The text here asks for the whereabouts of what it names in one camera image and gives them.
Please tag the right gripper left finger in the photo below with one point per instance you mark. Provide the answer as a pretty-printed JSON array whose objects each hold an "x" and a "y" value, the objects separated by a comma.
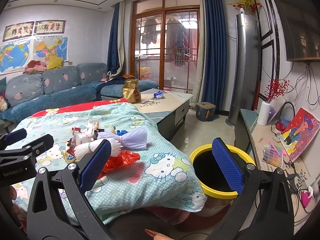
[{"x": 58, "y": 208}]

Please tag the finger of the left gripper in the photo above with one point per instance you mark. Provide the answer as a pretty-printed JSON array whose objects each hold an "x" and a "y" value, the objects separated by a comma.
[
  {"x": 13, "y": 137},
  {"x": 34, "y": 148}
]

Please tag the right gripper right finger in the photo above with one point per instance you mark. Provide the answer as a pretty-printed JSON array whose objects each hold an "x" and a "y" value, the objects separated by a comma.
[{"x": 263, "y": 208}]

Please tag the red plastic bag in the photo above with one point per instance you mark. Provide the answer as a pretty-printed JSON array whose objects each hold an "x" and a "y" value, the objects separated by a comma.
[{"x": 124, "y": 159}]

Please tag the lavender foam net sleeve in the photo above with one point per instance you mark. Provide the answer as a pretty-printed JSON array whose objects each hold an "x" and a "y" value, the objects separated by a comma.
[{"x": 136, "y": 139}]

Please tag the yellow rimmed black trash bin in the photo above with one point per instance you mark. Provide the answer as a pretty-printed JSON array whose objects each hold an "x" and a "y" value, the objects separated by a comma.
[{"x": 213, "y": 183}]

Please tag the left hand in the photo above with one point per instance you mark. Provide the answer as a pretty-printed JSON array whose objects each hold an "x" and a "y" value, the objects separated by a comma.
[{"x": 16, "y": 209}]

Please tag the right hand painted nails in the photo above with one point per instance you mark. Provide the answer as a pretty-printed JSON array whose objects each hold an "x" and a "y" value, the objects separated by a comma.
[{"x": 157, "y": 235}]

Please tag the red blanket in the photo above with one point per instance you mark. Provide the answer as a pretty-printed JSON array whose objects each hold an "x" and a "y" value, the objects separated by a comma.
[{"x": 78, "y": 107}]

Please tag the pink heart object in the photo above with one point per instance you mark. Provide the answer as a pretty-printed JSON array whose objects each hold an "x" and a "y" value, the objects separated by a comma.
[{"x": 306, "y": 196}]

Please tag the blue grey sofa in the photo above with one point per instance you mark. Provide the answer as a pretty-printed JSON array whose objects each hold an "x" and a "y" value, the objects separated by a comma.
[{"x": 28, "y": 94}]

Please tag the bead colour tray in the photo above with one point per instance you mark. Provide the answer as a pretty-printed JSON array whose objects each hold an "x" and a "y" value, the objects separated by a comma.
[{"x": 272, "y": 155}]

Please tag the TV cabinet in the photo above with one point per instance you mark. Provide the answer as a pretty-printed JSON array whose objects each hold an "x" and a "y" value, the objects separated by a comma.
[{"x": 264, "y": 146}]

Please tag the pile of pink clothes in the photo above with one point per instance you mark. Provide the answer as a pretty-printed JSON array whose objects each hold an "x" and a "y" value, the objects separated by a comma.
[{"x": 35, "y": 67}]

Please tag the colourful diamond painting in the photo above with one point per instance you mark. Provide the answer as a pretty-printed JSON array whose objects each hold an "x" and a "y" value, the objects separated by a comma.
[{"x": 299, "y": 133}]

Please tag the world map poster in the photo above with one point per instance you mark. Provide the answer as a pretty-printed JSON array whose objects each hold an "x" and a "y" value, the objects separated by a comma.
[{"x": 14, "y": 56}]

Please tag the yellow pillow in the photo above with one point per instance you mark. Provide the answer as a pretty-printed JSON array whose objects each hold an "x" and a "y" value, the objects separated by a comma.
[{"x": 55, "y": 62}]

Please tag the white paper towel roll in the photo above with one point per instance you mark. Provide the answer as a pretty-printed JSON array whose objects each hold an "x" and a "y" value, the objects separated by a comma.
[{"x": 264, "y": 113}]

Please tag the Hello Kitty turquoise blanket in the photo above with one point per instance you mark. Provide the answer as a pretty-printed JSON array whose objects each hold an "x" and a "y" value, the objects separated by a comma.
[{"x": 163, "y": 176}]

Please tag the China map poster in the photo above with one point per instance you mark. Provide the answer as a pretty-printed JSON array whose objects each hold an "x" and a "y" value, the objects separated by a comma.
[{"x": 47, "y": 46}]

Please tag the framed embroidery left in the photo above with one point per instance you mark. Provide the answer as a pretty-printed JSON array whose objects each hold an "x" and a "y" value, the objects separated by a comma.
[{"x": 17, "y": 31}]

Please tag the framed embroidery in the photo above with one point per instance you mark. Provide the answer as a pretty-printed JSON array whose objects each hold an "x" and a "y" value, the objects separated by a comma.
[
  {"x": 49, "y": 27},
  {"x": 17, "y": 31}
]

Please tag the brown paper bag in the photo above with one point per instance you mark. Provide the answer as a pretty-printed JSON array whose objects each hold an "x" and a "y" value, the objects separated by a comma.
[{"x": 131, "y": 91}]

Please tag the left blue curtain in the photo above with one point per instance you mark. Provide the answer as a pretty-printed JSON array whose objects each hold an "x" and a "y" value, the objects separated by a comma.
[{"x": 113, "y": 57}]

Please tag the blue curtain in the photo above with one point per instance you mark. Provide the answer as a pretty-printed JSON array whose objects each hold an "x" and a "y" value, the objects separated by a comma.
[
  {"x": 215, "y": 57},
  {"x": 113, "y": 57}
]

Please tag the blue storage stool box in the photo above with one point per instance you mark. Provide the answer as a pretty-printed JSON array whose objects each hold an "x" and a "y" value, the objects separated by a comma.
[{"x": 205, "y": 111}]

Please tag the framed embroidery right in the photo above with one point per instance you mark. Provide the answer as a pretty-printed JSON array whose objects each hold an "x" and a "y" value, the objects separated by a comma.
[{"x": 49, "y": 27}]

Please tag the red berry branch decoration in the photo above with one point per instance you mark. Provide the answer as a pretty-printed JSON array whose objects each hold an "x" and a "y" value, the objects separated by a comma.
[{"x": 276, "y": 88}]

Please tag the blue white wrapper on table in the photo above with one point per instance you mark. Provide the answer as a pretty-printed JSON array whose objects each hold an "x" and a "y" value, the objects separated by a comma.
[{"x": 158, "y": 95}]

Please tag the coffee table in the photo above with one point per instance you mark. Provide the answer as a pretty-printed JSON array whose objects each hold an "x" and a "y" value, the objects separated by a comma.
[{"x": 168, "y": 112}]

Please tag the tall silver air conditioner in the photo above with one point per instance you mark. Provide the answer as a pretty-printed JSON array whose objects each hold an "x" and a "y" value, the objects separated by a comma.
[{"x": 246, "y": 73}]

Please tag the right blue curtain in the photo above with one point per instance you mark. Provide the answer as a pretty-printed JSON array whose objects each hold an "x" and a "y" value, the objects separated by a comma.
[{"x": 215, "y": 57}]

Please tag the wooden glass sliding door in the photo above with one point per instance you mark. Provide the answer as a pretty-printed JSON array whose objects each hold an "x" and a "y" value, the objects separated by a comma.
[{"x": 164, "y": 42}]

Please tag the yellow red artificial flowers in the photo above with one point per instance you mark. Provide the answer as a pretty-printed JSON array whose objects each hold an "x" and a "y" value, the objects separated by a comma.
[{"x": 249, "y": 6}]

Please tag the wall mounted television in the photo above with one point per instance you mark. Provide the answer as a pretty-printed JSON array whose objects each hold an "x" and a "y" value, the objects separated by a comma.
[{"x": 300, "y": 23}]

